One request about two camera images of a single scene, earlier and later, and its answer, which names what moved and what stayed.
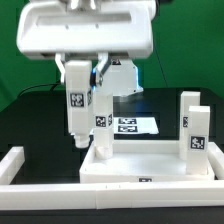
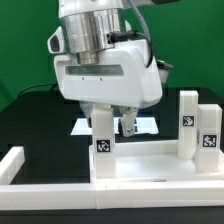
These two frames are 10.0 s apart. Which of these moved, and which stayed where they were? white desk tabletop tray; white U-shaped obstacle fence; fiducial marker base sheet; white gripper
Moved: white gripper
Stayed: fiducial marker base sheet; white U-shaped obstacle fence; white desk tabletop tray
